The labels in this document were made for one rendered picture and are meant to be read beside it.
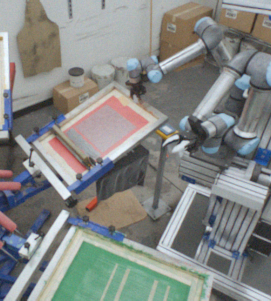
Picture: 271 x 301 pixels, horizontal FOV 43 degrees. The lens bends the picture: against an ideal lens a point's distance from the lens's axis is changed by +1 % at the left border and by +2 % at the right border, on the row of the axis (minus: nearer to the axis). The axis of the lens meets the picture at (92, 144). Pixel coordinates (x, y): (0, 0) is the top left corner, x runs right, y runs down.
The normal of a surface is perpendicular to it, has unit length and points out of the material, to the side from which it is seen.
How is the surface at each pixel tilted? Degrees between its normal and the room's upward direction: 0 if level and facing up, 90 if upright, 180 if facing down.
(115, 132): 16
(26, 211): 0
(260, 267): 0
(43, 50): 89
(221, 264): 0
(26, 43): 88
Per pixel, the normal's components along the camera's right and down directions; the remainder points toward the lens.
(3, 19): 0.57, 0.54
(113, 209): -0.01, -0.73
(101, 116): -0.25, -0.62
